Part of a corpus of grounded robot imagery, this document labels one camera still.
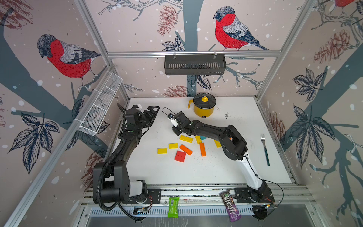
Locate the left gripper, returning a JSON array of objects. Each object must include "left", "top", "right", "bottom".
[{"left": 136, "top": 106, "right": 159, "bottom": 131}]

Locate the long yellow rectangle block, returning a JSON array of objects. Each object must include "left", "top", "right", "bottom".
[{"left": 180, "top": 135, "right": 193, "bottom": 143}]

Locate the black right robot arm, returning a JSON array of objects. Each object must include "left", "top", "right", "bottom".
[{"left": 167, "top": 111, "right": 275, "bottom": 202}]

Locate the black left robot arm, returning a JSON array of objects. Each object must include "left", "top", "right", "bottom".
[{"left": 93, "top": 105, "right": 160, "bottom": 211}]

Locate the small yellow block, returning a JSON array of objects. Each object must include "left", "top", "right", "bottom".
[{"left": 168, "top": 143, "right": 179, "bottom": 149}]

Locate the orange slanted block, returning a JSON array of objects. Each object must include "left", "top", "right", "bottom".
[{"left": 180, "top": 145, "right": 193, "bottom": 156}]

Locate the yellow pot with lid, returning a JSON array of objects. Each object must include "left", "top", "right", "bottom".
[{"left": 188, "top": 93, "right": 216, "bottom": 118}]

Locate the red square block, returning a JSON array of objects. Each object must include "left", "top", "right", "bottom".
[{"left": 175, "top": 151, "right": 187, "bottom": 163}]

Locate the leftmost yellow block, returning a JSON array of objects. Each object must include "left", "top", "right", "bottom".
[{"left": 157, "top": 148, "right": 167, "bottom": 154}]

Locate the orange upright block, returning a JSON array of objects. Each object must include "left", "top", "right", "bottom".
[{"left": 199, "top": 143, "right": 207, "bottom": 157}]

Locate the yellow block right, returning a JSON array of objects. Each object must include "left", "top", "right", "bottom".
[{"left": 214, "top": 140, "right": 222, "bottom": 148}]

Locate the green snack packet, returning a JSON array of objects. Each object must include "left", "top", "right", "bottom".
[{"left": 167, "top": 197, "right": 180, "bottom": 218}]

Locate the purple m&m candy packet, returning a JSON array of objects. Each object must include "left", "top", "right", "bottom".
[{"left": 219, "top": 190, "right": 241, "bottom": 222}]

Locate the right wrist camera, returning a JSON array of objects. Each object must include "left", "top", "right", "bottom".
[{"left": 167, "top": 113, "right": 179, "bottom": 128}]

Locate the black wire shelf basket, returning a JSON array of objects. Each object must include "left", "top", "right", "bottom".
[{"left": 164, "top": 54, "right": 226, "bottom": 76}]

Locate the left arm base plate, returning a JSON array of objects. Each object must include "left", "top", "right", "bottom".
[{"left": 123, "top": 189, "right": 161, "bottom": 205}]

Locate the fork with teal handle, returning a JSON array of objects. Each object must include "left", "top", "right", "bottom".
[{"left": 261, "top": 134, "right": 270, "bottom": 166}]

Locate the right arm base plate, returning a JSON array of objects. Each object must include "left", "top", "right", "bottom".
[{"left": 233, "top": 187, "right": 275, "bottom": 203}]

